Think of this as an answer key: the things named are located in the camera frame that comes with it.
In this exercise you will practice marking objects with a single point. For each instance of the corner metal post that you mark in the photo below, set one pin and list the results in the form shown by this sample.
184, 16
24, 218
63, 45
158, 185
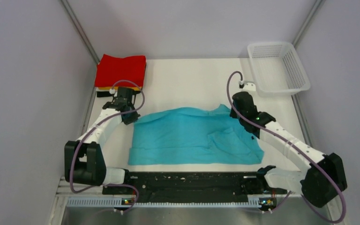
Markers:
79, 29
318, 4

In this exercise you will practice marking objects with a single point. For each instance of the aluminium rail frame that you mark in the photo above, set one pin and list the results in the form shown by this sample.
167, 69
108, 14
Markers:
333, 208

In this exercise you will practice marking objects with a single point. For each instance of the right corner metal post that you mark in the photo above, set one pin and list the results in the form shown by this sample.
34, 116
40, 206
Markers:
318, 4

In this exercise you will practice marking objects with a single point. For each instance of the red folded t-shirt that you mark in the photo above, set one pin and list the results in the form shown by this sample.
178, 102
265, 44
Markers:
112, 69

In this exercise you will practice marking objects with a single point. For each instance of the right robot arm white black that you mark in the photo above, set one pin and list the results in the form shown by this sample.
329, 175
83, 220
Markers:
319, 178

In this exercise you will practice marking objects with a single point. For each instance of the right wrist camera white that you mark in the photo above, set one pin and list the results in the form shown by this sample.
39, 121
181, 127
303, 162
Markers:
247, 86

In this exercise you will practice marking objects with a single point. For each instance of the left corner metal post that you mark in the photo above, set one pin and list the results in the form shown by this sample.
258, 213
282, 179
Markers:
79, 29

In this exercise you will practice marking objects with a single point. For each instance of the white plastic basket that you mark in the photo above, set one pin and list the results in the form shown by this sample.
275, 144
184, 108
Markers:
276, 69

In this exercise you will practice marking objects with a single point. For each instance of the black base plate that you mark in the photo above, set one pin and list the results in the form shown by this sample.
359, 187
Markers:
193, 187

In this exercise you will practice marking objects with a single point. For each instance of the teal t-shirt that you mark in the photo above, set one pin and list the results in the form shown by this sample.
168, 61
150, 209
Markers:
193, 136

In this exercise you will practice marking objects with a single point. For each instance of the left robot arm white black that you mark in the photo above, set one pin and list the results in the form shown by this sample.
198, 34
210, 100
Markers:
83, 158

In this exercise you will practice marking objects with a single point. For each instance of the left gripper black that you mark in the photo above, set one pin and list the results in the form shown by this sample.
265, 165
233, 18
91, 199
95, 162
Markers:
132, 119

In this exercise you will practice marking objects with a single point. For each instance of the white cable duct strip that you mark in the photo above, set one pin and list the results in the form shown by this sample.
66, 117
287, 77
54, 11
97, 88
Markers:
120, 202

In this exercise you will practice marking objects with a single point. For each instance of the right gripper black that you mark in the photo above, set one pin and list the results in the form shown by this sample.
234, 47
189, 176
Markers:
232, 113

